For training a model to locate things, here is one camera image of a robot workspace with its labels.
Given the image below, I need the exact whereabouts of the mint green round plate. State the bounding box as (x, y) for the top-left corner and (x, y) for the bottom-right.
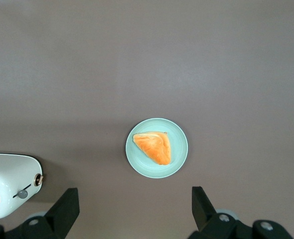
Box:
(125, 118), (189, 179)

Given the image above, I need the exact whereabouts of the brown table cloth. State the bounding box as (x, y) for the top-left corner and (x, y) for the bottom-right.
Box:
(0, 0), (294, 239)

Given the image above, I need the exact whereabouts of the white two-slot toaster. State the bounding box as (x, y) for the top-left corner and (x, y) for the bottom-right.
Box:
(0, 153), (45, 221)

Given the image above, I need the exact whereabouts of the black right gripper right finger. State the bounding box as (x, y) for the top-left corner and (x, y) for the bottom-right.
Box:
(188, 186), (252, 239)

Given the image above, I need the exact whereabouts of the orange triangular pastry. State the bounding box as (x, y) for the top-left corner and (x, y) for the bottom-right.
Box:
(133, 131), (172, 166)

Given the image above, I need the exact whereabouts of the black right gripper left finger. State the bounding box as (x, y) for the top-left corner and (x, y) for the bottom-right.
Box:
(6, 187), (80, 239)

